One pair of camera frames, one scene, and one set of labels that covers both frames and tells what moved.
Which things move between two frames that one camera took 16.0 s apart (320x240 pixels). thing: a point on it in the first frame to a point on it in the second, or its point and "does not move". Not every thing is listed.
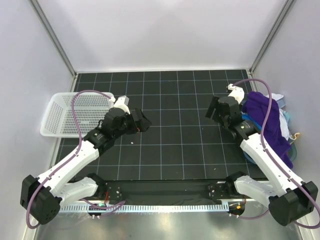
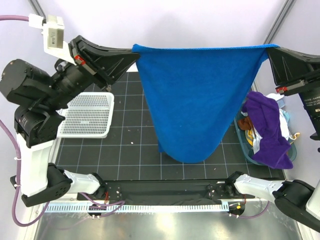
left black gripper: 140,125 to 105,65
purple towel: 256,104 does not move
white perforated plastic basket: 89,108 does not move
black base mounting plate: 165,191 does not move
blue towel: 246,117 to 198,95
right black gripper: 213,105 to 293,70
